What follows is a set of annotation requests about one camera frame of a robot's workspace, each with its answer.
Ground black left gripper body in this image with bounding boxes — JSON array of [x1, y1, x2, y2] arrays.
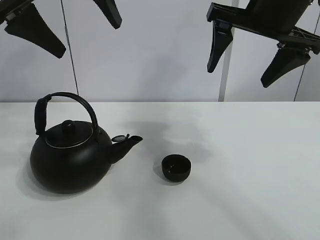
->
[[0, 0, 34, 24]]

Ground small black teacup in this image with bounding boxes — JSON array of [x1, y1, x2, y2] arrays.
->
[[161, 154, 192, 183]]

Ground black round kettle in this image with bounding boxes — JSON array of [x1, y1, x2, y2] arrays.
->
[[29, 92, 143, 194]]

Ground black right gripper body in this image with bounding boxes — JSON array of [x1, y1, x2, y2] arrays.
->
[[206, 0, 320, 55]]

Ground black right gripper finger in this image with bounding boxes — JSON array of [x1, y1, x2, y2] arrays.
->
[[207, 21, 233, 73], [260, 48, 311, 88]]

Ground white vertical wall post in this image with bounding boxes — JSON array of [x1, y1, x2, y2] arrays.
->
[[217, 0, 240, 102]]

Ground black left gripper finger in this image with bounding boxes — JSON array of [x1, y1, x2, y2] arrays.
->
[[94, 0, 122, 29], [4, 2, 66, 59]]

